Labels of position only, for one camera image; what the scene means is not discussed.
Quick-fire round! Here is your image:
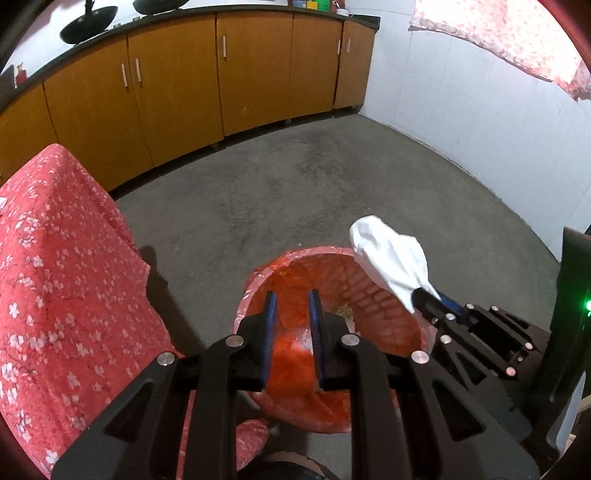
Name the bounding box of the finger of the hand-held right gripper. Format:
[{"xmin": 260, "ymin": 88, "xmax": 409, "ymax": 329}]
[
  {"xmin": 436, "ymin": 292, "xmax": 551, "ymax": 378},
  {"xmin": 412, "ymin": 287, "xmax": 532, "ymax": 443}
]

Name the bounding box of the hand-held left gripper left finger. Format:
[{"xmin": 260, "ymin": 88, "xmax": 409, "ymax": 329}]
[{"xmin": 51, "ymin": 290, "xmax": 279, "ymax": 480}]

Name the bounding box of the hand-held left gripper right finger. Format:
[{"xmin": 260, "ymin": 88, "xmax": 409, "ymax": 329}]
[{"xmin": 307, "ymin": 290, "xmax": 541, "ymax": 480}]

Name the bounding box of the red plastic bag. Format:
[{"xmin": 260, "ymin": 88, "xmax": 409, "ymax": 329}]
[{"xmin": 270, "ymin": 332, "xmax": 319, "ymax": 398}]

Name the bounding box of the red lattice wastebasket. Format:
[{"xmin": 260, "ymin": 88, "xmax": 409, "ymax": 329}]
[{"xmin": 233, "ymin": 246, "xmax": 437, "ymax": 435}]

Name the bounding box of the white tissue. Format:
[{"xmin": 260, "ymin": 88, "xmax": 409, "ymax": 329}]
[{"xmin": 349, "ymin": 215, "xmax": 443, "ymax": 315}]

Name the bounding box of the red plastic bin liner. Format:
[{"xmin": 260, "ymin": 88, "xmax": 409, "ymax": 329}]
[{"xmin": 233, "ymin": 246, "xmax": 437, "ymax": 435}]

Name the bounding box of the orange base cabinet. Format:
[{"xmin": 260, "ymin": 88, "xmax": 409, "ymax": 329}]
[{"xmin": 0, "ymin": 11, "xmax": 376, "ymax": 195}]

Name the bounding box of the pink floral curtain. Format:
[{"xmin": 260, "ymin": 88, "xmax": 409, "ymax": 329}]
[{"xmin": 409, "ymin": 0, "xmax": 591, "ymax": 102}]

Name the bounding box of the black wok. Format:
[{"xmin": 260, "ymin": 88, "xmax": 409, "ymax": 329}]
[
  {"xmin": 132, "ymin": 0, "xmax": 178, "ymax": 14},
  {"xmin": 60, "ymin": 0, "xmax": 119, "ymax": 44}
]

